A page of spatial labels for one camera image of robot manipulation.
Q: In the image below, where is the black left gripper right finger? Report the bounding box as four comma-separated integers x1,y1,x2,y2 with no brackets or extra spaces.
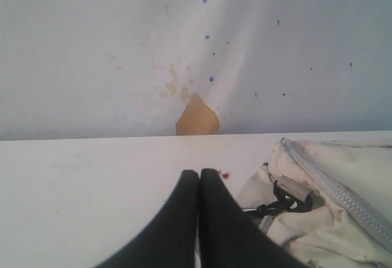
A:
198,169,306,267

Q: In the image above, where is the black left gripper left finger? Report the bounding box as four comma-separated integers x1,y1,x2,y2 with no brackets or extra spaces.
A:
98,170,198,267

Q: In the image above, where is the white backpack with grey straps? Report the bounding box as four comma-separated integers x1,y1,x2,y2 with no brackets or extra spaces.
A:
236,139,391,267

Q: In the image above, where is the black plastic strap buckle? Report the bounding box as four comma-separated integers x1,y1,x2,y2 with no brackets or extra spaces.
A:
255,180,313,218

